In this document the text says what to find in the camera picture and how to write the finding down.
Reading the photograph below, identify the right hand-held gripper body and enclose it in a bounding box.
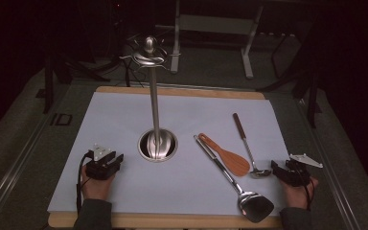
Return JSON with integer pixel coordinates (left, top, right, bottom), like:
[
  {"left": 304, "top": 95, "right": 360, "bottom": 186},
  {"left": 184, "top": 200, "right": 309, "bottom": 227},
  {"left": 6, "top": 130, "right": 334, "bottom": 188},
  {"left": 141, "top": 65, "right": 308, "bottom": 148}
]
[{"left": 282, "top": 153, "right": 324, "bottom": 188}]

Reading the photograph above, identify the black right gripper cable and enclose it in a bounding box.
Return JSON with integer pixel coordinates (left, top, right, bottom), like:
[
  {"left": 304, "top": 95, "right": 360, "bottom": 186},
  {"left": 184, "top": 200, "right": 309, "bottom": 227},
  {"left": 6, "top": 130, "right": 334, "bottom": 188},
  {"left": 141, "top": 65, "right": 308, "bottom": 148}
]
[{"left": 295, "top": 161, "right": 316, "bottom": 212}]

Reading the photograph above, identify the wooden rice spoon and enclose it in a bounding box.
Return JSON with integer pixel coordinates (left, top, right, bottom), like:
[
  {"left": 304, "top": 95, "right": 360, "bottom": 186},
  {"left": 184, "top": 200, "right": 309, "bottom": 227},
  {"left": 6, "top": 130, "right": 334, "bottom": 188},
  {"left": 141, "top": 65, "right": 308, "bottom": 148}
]
[{"left": 198, "top": 132, "right": 251, "bottom": 177}]

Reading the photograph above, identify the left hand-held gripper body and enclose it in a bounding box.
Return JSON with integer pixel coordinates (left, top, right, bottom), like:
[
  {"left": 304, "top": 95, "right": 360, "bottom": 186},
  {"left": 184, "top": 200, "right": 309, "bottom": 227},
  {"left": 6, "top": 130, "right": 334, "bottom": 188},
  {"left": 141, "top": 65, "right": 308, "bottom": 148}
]
[{"left": 84, "top": 144, "right": 123, "bottom": 181}]

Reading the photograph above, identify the person's right hand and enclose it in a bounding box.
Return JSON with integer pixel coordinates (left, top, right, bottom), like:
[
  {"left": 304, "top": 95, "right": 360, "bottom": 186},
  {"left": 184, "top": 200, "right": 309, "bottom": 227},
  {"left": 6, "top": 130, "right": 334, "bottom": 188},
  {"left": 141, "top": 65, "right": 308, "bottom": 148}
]
[{"left": 282, "top": 176, "right": 319, "bottom": 211}]

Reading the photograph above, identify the steel utensil rack stand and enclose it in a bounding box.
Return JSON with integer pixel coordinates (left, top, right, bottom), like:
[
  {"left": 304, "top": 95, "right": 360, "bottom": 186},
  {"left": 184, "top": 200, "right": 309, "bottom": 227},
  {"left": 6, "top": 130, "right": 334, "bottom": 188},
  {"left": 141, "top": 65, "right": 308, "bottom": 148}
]
[{"left": 119, "top": 35, "right": 178, "bottom": 163}]

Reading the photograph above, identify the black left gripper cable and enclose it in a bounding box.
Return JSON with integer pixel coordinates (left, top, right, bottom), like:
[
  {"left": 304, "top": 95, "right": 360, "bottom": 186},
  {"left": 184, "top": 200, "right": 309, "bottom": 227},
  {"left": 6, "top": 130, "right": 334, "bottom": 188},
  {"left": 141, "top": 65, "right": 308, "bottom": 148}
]
[{"left": 76, "top": 150, "right": 94, "bottom": 216}]

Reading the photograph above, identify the steel ladle dark handle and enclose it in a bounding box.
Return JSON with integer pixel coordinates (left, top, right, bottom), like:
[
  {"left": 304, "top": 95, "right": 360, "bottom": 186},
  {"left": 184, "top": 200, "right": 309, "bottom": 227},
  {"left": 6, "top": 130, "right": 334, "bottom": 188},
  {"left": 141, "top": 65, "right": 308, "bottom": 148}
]
[{"left": 232, "top": 112, "right": 272, "bottom": 179}]

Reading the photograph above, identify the white metal stand frame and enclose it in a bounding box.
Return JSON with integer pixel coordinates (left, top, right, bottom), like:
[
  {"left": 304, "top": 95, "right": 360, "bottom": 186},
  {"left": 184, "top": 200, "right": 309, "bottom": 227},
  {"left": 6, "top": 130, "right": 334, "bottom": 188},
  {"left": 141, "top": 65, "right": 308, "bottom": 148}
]
[{"left": 170, "top": 0, "right": 265, "bottom": 81}]

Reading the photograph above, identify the black stand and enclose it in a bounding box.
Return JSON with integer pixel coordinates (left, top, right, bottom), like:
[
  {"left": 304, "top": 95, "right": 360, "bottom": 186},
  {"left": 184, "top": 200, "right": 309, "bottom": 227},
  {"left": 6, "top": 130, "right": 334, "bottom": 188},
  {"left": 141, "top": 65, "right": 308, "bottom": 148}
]
[{"left": 42, "top": 54, "right": 57, "bottom": 115}]

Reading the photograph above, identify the dark curved object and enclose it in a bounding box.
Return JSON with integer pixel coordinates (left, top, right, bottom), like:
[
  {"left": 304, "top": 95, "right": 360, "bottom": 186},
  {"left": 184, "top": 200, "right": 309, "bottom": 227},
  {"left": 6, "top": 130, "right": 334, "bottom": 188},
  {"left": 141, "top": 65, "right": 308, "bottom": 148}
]
[{"left": 194, "top": 134, "right": 275, "bottom": 223}]

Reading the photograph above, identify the person's left hand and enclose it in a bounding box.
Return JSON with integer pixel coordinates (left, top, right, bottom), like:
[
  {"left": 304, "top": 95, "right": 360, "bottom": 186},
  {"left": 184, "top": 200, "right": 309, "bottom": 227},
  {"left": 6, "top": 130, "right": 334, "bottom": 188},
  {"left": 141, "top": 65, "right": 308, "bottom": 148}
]
[{"left": 80, "top": 166, "right": 116, "bottom": 202}]

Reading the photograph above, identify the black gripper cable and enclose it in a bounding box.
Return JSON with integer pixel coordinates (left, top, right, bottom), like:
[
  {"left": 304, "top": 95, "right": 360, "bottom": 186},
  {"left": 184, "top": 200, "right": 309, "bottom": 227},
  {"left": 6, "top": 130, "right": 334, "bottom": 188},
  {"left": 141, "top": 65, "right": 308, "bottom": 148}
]
[
  {"left": 295, "top": 161, "right": 316, "bottom": 212},
  {"left": 76, "top": 150, "right": 94, "bottom": 216}
]

